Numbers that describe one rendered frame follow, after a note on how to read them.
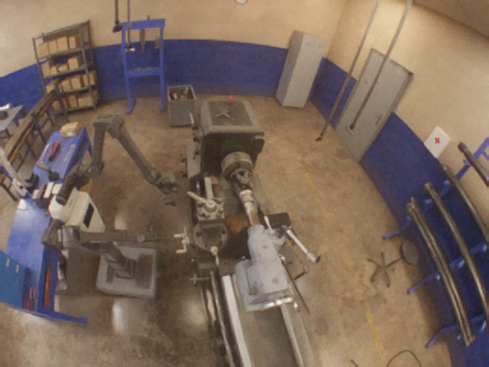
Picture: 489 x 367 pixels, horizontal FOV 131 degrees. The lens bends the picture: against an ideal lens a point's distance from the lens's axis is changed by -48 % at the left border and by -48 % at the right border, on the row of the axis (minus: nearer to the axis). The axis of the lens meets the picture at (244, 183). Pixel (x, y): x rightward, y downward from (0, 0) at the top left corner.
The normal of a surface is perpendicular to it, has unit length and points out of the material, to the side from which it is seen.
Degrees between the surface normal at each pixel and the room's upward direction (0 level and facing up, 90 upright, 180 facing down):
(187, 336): 0
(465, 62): 90
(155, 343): 0
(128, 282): 0
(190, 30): 90
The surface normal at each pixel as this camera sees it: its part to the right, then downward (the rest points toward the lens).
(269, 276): 0.17, -0.64
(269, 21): 0.23, 0.77
